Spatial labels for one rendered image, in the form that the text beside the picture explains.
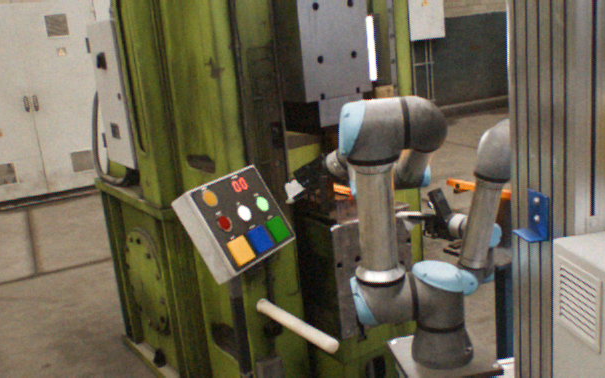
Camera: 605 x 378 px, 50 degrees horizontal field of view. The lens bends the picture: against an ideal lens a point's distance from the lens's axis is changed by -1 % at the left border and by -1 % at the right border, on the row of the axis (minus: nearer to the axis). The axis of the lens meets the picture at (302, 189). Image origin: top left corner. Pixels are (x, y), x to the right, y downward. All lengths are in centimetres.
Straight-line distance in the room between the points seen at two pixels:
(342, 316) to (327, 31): 104
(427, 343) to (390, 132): 53
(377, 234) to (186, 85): 135
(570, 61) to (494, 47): 939
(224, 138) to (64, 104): 527
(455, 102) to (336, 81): 788
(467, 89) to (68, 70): 580
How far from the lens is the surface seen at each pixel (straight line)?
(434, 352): 162
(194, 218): 192
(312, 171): 195
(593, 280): 114
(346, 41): 239
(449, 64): 1008
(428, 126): 142
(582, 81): 121
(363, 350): 262
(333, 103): 236
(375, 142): 140
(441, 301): 157
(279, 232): 209
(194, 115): 263
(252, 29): 234
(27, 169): 754
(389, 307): 155
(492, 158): 179
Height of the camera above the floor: 165
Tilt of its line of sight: 15 degrees down
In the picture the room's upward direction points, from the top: 6 degrees counter-clockwise
